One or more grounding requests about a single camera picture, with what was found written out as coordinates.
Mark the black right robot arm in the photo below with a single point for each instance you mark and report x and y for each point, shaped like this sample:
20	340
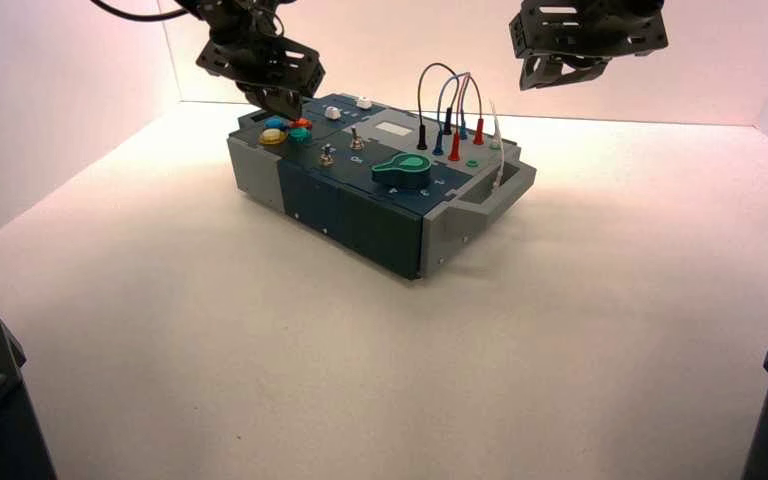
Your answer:
642	5

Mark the green push button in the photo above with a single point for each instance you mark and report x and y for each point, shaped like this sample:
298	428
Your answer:
300	136

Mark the red push button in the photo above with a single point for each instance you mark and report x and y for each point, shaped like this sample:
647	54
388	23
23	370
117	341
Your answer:
301	124

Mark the small white display window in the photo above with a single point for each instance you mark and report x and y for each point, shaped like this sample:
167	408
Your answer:
394	128

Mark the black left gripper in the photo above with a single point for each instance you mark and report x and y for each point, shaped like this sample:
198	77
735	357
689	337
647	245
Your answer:
271	63

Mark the green rotary knob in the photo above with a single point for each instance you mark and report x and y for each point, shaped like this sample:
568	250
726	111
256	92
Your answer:
402	169

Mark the blue push button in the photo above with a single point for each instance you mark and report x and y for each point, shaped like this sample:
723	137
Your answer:
275	123

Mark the white slider knob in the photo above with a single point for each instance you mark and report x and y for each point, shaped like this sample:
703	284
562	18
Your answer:
363	102
333	113

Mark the blue grey task board box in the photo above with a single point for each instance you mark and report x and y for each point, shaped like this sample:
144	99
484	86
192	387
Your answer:
357	218

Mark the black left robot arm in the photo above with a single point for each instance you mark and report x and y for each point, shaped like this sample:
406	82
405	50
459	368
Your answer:
232	13

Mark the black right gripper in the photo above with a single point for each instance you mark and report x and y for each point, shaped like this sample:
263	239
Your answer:
583	30

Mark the metal toggle switch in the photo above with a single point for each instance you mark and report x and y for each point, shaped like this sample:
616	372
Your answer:
357	140
326	158

